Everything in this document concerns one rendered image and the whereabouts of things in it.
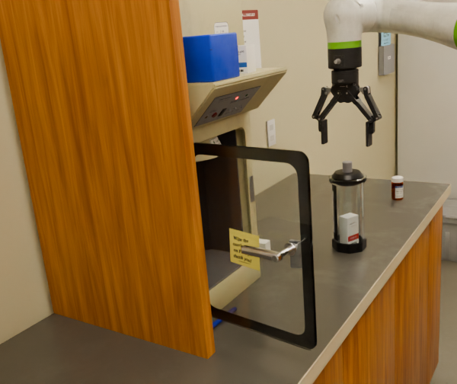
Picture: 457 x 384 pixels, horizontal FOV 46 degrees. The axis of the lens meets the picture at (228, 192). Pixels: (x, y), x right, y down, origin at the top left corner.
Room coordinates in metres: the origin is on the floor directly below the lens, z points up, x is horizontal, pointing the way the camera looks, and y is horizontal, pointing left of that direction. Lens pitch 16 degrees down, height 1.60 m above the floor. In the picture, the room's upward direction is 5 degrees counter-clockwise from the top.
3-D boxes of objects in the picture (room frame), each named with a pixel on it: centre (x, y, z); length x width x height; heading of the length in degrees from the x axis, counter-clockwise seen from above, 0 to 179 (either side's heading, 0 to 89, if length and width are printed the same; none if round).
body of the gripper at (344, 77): (1.54, -0.35, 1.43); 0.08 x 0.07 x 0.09; 54
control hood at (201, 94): (1.23, -0.03, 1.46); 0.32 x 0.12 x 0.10; 146
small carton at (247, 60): (1.27, -0.05, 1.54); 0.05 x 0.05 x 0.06; 64
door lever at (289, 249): (0.96, -0.06, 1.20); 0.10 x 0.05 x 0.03; 49
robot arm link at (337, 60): (1.54, -0.35, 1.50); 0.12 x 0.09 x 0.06; 144
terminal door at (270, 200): (1.03, -0.03, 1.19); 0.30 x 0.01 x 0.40; 49
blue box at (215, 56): (1.15, 0.02, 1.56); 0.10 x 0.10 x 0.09; 56
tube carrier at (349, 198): (1.54, -0.35, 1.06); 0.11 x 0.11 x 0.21
